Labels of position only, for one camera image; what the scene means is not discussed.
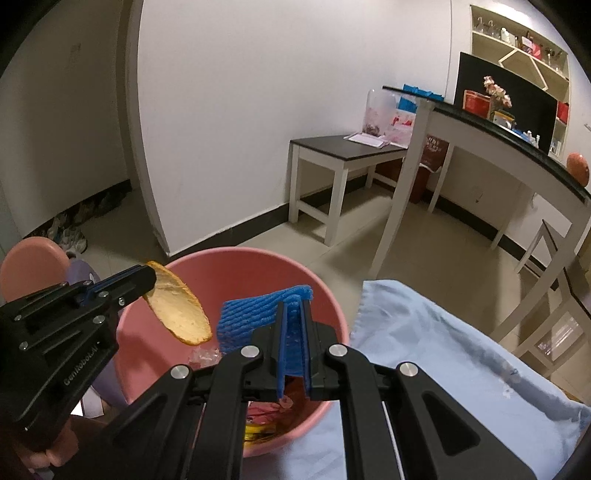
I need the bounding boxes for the black board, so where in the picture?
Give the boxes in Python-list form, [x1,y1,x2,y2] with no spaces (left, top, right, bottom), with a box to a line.
[454,52,559,154]

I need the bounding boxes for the white table with glass top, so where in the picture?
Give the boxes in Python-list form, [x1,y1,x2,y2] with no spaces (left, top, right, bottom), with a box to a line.
[369,85,591,283]

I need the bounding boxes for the blue box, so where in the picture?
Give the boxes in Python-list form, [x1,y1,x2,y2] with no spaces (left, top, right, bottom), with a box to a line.
[401,83,445,112]

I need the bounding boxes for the white paper sheet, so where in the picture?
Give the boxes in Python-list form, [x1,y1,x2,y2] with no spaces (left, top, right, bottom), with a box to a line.
[344,132,391,149]

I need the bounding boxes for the red box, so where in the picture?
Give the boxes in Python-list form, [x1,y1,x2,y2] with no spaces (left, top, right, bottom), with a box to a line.
[463,89,493,114]

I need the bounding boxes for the pink plastic basin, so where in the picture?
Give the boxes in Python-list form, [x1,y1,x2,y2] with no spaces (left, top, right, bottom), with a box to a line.
[113,247,349,459]

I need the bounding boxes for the pink flower bunch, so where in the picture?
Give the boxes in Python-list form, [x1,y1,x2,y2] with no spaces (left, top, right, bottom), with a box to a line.
[483,76,513,112]

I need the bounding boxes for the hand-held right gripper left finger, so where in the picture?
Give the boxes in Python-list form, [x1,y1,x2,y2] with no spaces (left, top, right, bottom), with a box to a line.
[69,302,288,480]

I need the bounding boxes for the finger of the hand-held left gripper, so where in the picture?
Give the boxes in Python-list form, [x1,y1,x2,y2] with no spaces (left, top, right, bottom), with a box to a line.
[85,265,157,294]
[99,279,158,308]

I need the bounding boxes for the white wooden chair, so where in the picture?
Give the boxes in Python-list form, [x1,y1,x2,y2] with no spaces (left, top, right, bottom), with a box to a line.
[489,219,591,385]

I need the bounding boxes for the reddish round object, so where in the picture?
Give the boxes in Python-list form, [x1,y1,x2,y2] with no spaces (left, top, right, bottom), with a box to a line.
[567,152,591,186]

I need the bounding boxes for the large orange peel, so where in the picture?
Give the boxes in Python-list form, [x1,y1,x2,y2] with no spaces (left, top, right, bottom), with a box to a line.
[142,261,213,346]

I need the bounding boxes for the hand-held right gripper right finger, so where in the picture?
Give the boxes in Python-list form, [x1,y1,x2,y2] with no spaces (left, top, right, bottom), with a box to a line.
[299,300,534,480]

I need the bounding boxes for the white wall shelf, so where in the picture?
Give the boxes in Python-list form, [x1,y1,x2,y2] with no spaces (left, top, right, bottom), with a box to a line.
[470,4,571,158]

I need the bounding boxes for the person's left hand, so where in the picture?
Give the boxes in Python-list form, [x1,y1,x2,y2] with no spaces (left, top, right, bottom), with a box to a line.
[18,413,81,472]

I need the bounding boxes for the light blue cloth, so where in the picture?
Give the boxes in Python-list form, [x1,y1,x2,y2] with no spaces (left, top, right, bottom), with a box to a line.
[272,279,591,480]

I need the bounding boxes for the blue foam fruit net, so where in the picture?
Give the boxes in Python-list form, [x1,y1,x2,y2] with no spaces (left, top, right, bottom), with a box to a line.
[216,285,315,391]

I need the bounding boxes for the pile of shoes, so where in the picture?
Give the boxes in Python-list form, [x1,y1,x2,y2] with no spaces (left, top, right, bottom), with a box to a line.
[44,185,133,253]

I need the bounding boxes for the clear plastic jar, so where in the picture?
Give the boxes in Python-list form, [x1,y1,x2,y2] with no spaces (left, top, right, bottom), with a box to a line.
[362,89,398,137]

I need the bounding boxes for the white bench with black top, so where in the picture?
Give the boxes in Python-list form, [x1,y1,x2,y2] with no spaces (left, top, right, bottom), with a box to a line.
[288,135,410,247]

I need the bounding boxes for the white and pink plastic bag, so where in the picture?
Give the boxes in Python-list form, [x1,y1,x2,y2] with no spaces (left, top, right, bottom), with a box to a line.
[385,108,419,148]

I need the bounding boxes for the pink round stool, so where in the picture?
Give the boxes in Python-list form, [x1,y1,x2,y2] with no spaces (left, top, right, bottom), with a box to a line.
[0,236,70,304]

